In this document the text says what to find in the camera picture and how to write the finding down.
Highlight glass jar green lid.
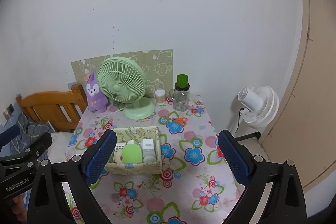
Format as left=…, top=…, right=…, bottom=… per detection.
left=169, top=74, right=190, bottom=112

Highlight white standing fan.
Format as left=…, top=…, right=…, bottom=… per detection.
left=229, top=86, right=280, bottom=133

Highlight cotton swab container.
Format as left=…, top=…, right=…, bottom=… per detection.
left=155, top=89, right=166, bottom=105

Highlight white oval earbud case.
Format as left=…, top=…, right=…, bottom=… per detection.
left=143, top=155, right=157, bottom=163

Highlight white remote control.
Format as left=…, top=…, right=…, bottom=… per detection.
left=113, top=142, right=126, bottom=158

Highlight orange handled scissors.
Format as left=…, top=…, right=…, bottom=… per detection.
left=167, top=117, right=188, bottom=126

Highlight white cube charger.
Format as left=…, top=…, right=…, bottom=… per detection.
left=141, top=138, right=155, bottom=157

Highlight green silicone pad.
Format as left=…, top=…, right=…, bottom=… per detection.
left=122, top=144, right=143, bottom=164

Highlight cartoon wall paper sheet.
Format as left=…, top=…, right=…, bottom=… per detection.
left=71, top=50, right=174, bottom=98

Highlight grey plaid blanket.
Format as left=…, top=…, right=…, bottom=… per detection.
left=1, top=113, right=56, bottom=156

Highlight green desk fan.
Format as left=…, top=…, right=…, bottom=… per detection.
left=96, top=56, right=155, bottom=120

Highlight cartoon fabric storage box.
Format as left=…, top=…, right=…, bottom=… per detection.
left=105, top=126, right=163, bottom=175

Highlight purple plush toy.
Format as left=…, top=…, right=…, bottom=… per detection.
left=85, top=72, right=108, bottom=113

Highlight wall power socket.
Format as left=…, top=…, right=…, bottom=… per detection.
left=3, top=104, right=15, bottom=120

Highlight round cream pocket mirror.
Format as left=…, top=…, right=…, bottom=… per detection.
left=114, top=151, right=122, bottom=164

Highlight wooden bed headboard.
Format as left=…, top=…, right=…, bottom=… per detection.
left=16, top=84, right=88, bottom=132

